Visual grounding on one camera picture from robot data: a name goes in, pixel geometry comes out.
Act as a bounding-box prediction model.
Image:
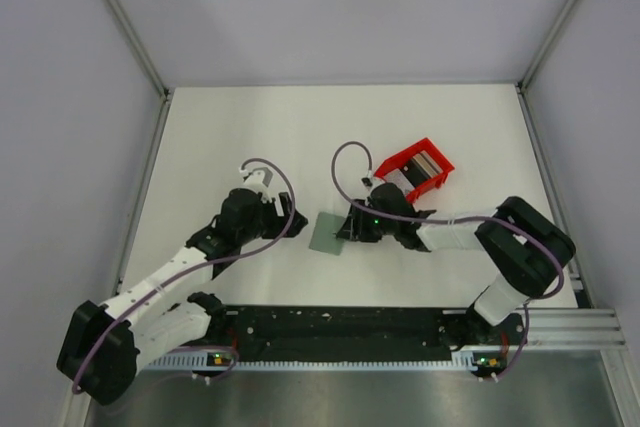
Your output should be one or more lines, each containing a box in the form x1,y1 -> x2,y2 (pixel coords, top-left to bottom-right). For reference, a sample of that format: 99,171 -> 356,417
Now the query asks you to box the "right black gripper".
337,199 -> 399,243

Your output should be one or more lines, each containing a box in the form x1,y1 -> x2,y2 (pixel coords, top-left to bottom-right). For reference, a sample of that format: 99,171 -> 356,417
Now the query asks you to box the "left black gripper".
238,192 -> 307,245

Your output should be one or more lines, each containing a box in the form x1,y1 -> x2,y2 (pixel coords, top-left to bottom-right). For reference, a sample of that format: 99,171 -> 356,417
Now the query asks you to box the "red plastic bin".
374,138 -> 455,203

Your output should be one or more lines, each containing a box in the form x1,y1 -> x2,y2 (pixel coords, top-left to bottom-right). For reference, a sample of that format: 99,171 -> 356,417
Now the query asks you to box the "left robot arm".
56,187 -> 308,406

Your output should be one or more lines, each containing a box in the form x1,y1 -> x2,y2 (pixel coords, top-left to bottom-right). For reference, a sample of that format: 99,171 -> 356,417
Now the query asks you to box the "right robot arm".
331,183 -> 576,350

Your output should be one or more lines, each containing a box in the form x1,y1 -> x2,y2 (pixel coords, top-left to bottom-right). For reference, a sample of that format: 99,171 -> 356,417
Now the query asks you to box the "stack of credit cards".
403,153 -> 441,187

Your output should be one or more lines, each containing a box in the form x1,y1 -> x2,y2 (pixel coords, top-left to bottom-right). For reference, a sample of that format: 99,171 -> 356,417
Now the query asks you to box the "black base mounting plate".
187,305 -> 524,363

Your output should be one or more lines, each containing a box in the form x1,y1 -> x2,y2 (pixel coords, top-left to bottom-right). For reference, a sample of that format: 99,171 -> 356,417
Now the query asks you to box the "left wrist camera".
241,167 -> 273,197

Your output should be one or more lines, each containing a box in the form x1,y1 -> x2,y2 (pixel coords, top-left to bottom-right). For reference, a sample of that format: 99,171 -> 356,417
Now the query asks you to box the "grey slotted cable duct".
146,351 -> 499,374

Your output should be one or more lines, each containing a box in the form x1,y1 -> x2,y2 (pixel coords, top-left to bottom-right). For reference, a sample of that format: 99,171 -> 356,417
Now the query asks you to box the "aluminium front rail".
526,308 -> 626,352

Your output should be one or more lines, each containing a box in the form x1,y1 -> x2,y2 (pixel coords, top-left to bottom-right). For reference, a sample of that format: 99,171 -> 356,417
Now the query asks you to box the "left aluminium frame post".
102,0 -> 170,100

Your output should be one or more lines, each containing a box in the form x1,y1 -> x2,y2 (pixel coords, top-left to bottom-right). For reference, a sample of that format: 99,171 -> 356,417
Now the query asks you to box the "aluminium frame post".
517,0 -> 583,95
102,0 -> 170,100

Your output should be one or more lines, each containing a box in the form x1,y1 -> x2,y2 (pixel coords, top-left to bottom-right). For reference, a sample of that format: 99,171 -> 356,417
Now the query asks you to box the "right aluminium frame post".
517,0 -> 583,95

